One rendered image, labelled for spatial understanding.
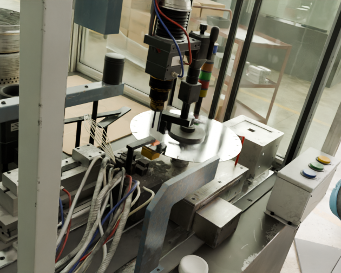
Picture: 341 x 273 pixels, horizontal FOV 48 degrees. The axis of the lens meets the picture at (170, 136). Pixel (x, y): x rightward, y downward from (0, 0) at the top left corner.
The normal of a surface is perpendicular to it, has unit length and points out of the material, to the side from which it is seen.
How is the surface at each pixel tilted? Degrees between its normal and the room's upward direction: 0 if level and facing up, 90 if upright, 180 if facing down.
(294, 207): 90
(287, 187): 90
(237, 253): 0
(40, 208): 90
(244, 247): 0
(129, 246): 0
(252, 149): 90
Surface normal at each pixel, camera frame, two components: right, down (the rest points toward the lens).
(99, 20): -0.62, 0.25
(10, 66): 0.75, 0.41
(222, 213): 0.18, -0.88
